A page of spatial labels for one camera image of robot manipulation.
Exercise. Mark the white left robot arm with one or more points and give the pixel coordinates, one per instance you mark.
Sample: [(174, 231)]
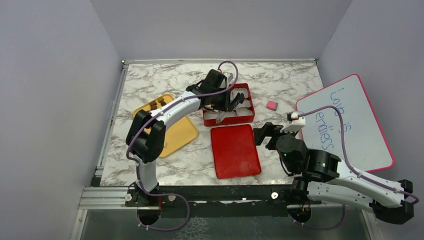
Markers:
[(146, 136)]

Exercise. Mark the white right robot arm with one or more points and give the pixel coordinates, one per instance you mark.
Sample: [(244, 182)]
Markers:
[(323, 176)]

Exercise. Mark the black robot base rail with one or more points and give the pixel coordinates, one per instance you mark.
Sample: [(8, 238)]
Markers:
[(215, 201)]

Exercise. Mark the yellow plastic tray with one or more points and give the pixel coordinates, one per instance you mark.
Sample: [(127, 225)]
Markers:
[(180, 134)]

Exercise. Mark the pink whiteboard eraser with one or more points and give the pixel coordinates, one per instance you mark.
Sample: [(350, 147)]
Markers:
[(272, 105)]

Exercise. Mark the pink framed whiteboard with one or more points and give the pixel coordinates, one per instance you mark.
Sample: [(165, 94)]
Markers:
[(347, 121)]

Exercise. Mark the red box lid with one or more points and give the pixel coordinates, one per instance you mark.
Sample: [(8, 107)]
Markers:
[(234, 152)]

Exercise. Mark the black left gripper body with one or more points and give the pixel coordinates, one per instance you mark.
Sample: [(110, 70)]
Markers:
[(220, 102)]

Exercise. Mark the red chocolate box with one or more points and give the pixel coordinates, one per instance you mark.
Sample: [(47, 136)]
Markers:
[(232, 120)]

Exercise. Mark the white paper cup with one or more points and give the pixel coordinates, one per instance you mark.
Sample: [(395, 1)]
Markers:
[(244, 112), (245, 104), (210, 115), (243, 91), (228, 114)]

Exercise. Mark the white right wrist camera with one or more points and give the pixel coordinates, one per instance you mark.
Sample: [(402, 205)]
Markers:
[(296, 122)]

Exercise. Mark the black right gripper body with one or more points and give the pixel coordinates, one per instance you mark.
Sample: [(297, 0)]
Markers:
[(276, 133)]

